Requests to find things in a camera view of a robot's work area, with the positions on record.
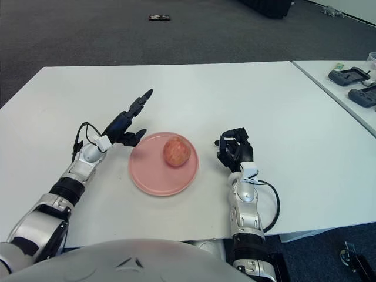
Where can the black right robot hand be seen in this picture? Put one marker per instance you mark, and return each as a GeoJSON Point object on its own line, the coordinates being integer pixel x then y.
{"type": "Point", "coordinates": [242, 151]}

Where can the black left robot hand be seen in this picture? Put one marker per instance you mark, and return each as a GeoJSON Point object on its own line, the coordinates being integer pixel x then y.
{"type": "Point", "coordinates": [119, 124]}

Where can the red yellow apple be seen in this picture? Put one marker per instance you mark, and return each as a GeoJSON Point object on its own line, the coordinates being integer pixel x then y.
{"type": "Point", "coordinates": [176, 151]}

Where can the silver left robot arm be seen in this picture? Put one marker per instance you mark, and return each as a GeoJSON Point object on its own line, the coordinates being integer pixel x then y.
{"type": "Point", "coordinates": [50, 217]}

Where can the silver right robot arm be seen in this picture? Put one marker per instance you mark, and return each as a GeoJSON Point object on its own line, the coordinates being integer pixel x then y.
{"type": "Point", "coordinates": [246, 202]}

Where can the pink round plate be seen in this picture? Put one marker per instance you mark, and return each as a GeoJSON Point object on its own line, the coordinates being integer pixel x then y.
{"type": "Point", "coordinates": [152, 176]}

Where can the small dark flat floor object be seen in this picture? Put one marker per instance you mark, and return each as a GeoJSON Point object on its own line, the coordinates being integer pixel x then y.
{"type": "Point", "coordinates": [159, 18]}

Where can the small green packet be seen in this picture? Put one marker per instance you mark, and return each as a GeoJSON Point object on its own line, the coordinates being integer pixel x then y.
{"type": "Point", "coordinates": [339, 66]}

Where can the dark grey handheld controller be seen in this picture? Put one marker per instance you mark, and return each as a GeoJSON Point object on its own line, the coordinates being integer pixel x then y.
{"type": "Point", "coordinates": [348, 75]}
{"type": "Point", "coordinates": [362, 97]}

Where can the grey robot torso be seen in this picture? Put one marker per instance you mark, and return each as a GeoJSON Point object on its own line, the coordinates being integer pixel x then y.
{"type": "Point", "coordinates": [123, 261]}

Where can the black box furniture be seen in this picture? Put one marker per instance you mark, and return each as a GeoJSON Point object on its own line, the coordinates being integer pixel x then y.
{"type": "Point", "coordinates": [268, 8]}

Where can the clear plastic container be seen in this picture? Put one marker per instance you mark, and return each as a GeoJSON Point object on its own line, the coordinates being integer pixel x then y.
{"type": "Point", "coordinates": [372, 60]}

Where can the grey toy figure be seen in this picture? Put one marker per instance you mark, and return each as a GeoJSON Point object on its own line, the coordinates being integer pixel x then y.
{"type": "Point", "coordinates": [330, 11]}

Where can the black caster wheel frame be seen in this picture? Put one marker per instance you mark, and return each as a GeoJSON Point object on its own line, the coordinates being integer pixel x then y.
{"type": "Point", "coordinates": [357, 260]}

